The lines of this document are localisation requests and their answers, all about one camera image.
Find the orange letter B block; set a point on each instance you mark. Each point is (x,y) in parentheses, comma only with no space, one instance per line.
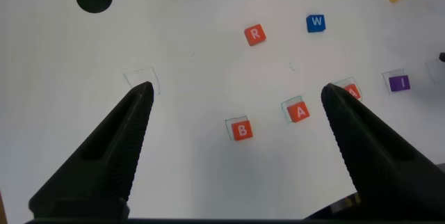
(241,130)

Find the purple letter I block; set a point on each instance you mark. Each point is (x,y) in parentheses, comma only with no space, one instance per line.
(399,83)

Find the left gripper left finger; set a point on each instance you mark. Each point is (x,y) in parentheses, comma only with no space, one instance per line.
(101,168)

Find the orange letter A block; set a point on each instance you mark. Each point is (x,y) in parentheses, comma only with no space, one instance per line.
(353,90)
(299,112)

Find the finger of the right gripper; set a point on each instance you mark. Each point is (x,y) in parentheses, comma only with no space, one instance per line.
(442,57)

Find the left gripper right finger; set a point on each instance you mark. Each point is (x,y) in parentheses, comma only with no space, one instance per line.
(386,168)

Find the blue letter W block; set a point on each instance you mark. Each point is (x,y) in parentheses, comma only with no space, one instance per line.
(315,23)

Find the orange letter R block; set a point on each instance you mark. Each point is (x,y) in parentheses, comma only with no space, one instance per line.
(255,35)

